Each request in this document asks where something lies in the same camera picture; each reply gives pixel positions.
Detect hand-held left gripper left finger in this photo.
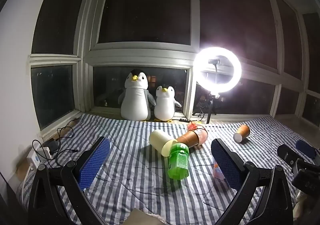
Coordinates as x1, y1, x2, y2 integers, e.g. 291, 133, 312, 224
27, 136, 112, 225

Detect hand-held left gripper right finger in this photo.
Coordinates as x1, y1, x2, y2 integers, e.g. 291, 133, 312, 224
211, 138, 294, 225

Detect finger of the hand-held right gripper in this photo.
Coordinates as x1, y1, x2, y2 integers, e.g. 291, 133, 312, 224
277, 143, 302, 166
295, 140, 317, 159

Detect brown paper cup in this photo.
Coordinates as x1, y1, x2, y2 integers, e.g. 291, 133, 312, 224
233, 124, 251, 143

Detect cream plastic cup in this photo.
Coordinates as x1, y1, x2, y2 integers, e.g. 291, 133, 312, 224
149, 129, 179, 158

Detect small pink packet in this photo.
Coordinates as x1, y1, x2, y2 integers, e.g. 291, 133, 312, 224
212, 160, 226, 180

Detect pink snack bag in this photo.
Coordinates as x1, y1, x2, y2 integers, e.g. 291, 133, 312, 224
187, 121, 208, 146

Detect black charger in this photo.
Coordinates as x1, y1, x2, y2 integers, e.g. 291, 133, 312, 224
42, 139, 60, 156

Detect stacked brown paper cups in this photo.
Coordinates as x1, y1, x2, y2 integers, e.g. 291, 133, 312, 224
176, 129, 201, 150

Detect green plastic bottle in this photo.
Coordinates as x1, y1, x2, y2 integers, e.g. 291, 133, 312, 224
167, 142, 190, 180

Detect striped blanket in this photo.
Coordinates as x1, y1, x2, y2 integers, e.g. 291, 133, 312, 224
15, 112, 320, 225

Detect white power strip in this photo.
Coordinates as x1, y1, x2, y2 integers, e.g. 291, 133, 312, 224
26, 146, 53, 167

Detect black tripod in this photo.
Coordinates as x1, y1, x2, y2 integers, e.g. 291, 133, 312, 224
192, 95, 218, 125

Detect large penguin plush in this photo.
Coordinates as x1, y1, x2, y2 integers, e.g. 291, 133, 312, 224
117, 69, 157, 122

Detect small penguin plush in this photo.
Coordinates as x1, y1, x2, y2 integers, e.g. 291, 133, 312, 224
153, 85, 182, 122

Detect black cable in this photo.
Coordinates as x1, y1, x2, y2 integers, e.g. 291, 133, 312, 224
32, 126, 78, 167

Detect ring light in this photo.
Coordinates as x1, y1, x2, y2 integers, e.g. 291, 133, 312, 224
193, 45, 243, 97

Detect white window frame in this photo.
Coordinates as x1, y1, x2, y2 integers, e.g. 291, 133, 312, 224
27, 0, 320, 138

